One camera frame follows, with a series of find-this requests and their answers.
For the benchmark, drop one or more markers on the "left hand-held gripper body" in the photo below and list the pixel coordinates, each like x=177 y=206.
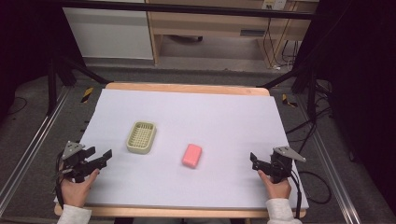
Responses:
x=74 y=161

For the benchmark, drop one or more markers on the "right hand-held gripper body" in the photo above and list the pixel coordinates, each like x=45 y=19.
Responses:
x=281 y=163

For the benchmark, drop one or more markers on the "person's right hand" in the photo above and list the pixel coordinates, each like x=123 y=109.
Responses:
x=277 y=188

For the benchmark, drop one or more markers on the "person's left hand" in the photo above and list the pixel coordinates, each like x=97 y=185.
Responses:
x=76 y=191

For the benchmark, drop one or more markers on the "beige slotted soap dish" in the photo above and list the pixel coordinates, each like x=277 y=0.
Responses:
x=141 y=137

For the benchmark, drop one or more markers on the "yellow black tape strip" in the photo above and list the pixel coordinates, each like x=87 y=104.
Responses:
x=289 y=101
x=87 y=94

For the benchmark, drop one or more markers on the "white foam table sheet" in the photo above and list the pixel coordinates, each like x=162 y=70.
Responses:
x=202 y=124

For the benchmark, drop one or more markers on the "pink soap bar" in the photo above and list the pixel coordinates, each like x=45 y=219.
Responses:
x=191 y=155

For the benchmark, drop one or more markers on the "wooden table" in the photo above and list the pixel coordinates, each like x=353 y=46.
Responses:
x=186 y=87

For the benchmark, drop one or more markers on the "black curtain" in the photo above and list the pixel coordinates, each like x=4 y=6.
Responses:
x=358 y=77
x=28 y=40

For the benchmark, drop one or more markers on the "white cabinet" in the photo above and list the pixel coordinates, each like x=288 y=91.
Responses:
x=109 y=34

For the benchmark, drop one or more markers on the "light wooden desk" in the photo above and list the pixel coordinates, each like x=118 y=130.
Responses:
x=211 y=23

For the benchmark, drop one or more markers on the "white power strip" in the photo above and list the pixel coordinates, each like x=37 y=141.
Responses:
x=274 y=3

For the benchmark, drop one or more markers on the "metal floor rail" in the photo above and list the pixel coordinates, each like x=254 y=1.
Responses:
x=330 y=165
x=34 y=140

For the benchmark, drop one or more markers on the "black frame leg brace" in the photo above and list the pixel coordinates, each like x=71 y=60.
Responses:
x=70 y=70
x=299 y=77

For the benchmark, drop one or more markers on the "black overhead frame bar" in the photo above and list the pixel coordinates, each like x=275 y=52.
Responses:
x=186 y=8

